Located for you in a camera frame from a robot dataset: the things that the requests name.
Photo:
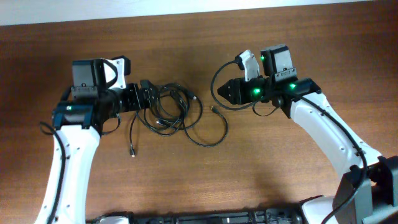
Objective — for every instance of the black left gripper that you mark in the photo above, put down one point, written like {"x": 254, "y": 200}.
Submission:
{"x": 137, "y": 103}

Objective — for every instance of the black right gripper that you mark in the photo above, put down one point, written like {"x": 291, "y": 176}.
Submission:
{"x": 240, "y": 88}

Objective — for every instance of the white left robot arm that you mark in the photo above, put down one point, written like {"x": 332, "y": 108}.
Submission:
{"x": 99, "y": 92}

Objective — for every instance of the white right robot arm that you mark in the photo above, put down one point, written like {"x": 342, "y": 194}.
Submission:
{"x": 367, "y": 192}

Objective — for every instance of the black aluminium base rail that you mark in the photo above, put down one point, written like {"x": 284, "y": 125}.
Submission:
{"x": 217, "y": 217}

